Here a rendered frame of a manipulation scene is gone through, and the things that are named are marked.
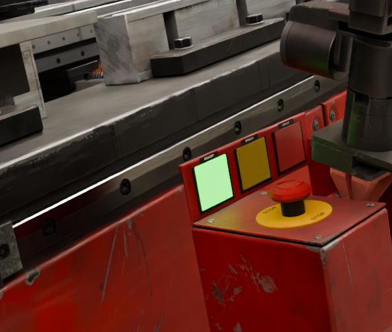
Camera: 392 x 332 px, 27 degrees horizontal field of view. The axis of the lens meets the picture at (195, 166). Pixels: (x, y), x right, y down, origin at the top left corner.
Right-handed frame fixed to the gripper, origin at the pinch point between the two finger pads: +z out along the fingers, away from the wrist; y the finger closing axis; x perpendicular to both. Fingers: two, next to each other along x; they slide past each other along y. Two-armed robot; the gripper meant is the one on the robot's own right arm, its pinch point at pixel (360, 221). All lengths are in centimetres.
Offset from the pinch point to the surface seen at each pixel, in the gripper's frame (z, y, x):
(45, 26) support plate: -23.6, 12.1, 29.5
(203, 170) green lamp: -6.3, 10.6, 12.7
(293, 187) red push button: -7.1, 1.4, 10.5
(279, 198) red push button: -6.3, 1.9, 11.9
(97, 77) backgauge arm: 6, 64, -19
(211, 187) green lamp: -4.4, 10.1, 12.0
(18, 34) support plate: -23.7, 11.5, 32.4
